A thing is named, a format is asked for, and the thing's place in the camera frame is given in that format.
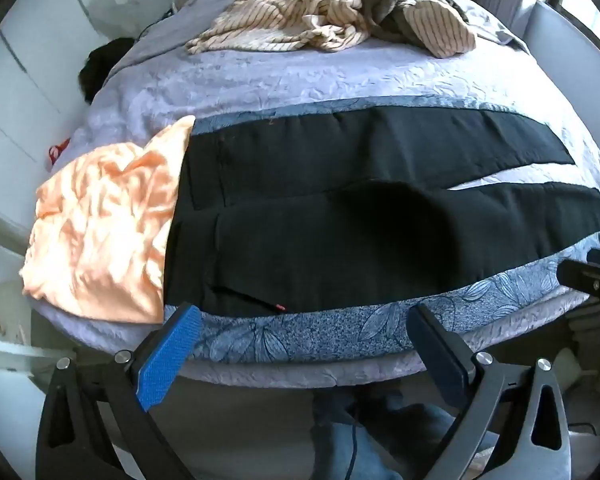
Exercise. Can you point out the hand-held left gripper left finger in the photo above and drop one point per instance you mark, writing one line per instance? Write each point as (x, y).
(167, 350)

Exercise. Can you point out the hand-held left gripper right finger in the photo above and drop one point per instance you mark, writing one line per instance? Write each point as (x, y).
(440, 355)

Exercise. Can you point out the black pants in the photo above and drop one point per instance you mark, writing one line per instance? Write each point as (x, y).
(330, 210)

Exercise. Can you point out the person's leg in jeans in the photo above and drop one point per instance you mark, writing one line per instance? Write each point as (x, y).
(340, 440)

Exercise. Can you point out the orange satin cloth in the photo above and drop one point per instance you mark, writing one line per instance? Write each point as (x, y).
(100, 220)

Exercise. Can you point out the grey panel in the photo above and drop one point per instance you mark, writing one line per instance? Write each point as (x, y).
(570, 55)

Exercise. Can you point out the red and white item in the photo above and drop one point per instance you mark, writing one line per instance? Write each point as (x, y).
(59, 152)

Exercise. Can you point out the bed with lavender floral cover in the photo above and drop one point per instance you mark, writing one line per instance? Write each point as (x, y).
(280, 85)

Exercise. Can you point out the dark cloth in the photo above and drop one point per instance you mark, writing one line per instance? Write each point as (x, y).
(102, 67)

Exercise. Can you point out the white wardrobe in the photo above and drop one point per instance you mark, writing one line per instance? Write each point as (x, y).
(20, 100)

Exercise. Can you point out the grey olive garment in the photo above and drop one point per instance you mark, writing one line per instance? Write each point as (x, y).
(395, 15)

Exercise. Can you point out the beige striped garment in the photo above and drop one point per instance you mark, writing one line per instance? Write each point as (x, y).
(280, 15)

